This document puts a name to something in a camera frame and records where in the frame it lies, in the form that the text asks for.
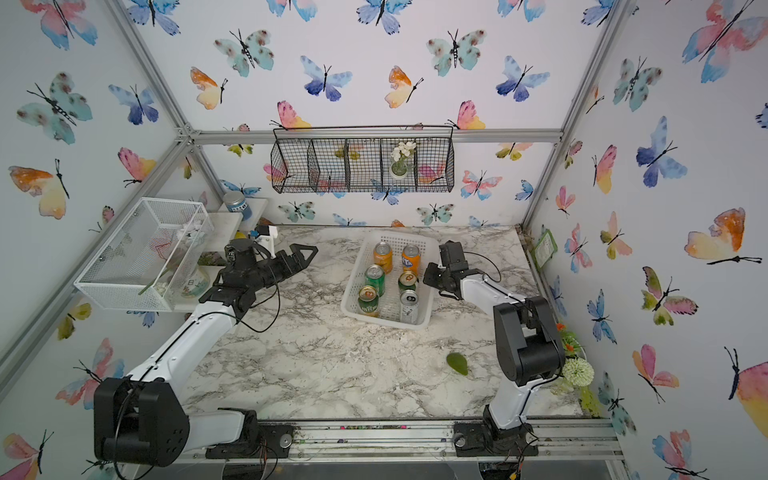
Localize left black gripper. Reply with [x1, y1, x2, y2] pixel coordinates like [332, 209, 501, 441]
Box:
[245, 245, 317, 294]

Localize orange Fanta can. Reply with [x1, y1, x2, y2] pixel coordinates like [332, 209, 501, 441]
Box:
[401, 243, 421, 275]

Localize green gold-top can white band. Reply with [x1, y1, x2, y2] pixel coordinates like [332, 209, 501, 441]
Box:
[398, 270, 419, 294]

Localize white silver tall can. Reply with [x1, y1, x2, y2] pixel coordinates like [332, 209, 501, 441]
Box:
[400, 289, 419, 325]

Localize orange yellow soda can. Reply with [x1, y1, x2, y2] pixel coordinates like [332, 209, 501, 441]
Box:
[373, 241, 393, 274]

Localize green soda can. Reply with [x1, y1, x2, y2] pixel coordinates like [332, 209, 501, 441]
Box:
[365, 264, 386, 297]

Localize white plastic perforated basket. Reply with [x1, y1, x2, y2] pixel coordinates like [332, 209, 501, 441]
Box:
[341, 230, 439, 330]

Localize green gold-top beer can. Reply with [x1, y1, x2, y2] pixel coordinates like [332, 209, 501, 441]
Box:
[357, 285, 379, 317]

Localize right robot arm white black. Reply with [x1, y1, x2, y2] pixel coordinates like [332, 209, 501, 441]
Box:
[424, 241, 565, 460]

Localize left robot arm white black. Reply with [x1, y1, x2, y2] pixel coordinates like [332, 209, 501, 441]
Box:
[94, 239, 318, 467]

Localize white stepped shelf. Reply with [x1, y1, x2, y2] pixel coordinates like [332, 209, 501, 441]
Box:
[173, 198, 275, 314]

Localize blue lidded jar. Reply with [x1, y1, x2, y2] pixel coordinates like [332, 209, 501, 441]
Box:
[223, 191, 252, 221]

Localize round patterned ceramic jar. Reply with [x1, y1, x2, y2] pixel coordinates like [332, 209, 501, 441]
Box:
[178, 266, 211, 300]

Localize green leaf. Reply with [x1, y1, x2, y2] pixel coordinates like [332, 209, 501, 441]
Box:
[446, 352, 469, 376]

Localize white flowers in vase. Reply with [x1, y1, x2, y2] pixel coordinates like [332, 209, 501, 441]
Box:
[390, 141, 417, 180]

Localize flower pot with pompom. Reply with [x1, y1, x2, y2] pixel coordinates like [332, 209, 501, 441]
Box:
[552, 322, 601, 418]

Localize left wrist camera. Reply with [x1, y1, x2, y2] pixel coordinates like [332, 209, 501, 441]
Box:
[252, 225, 278, 248]

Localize green framed wall tag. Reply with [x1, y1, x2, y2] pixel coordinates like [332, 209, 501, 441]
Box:
[533, 229, 558, 270]

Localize black wire wall basket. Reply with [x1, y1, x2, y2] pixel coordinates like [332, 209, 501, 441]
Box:
[270, 124, 455, 194]

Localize white mesh wall basket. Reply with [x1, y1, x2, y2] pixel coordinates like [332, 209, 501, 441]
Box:
[74, 197, 214, 312]

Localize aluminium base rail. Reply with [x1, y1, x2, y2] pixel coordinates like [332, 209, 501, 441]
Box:
[161, 418, 625, 464]

